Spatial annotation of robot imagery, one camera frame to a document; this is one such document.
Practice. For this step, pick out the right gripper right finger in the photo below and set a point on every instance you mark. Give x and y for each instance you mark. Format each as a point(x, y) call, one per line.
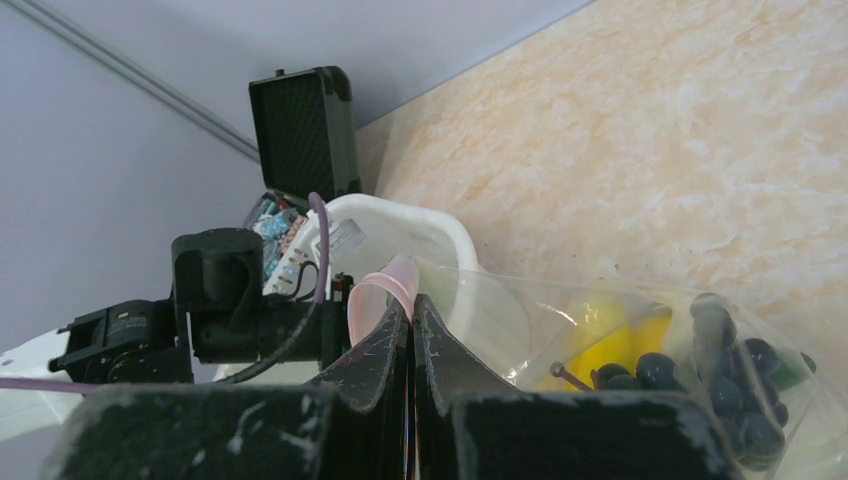
point(472, 424)

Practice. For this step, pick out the white plastic basket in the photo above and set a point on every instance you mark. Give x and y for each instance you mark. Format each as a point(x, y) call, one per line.
point(412, 251)

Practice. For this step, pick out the black grape bunch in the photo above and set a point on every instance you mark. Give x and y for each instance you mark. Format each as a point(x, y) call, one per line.
point(711, 354)

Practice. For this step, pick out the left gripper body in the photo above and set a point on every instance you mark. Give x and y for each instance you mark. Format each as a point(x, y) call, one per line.
point(218, 293)

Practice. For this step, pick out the clear zip top bag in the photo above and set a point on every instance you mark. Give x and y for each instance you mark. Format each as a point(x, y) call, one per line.
point(817, 447)

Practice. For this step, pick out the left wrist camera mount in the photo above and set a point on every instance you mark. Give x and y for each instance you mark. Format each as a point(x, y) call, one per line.
point(302, 244)

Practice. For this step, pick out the black open case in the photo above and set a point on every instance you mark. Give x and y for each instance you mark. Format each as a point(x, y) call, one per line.
point(306, 143)

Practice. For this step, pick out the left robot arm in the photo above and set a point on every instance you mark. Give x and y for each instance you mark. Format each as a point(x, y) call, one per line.
point(136, 341)

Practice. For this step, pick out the yellow bell pepper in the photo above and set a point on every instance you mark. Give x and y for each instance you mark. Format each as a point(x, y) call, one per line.
point(606, 338)

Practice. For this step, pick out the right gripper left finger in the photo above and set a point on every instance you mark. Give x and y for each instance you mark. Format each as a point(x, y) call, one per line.
point(348, 422)

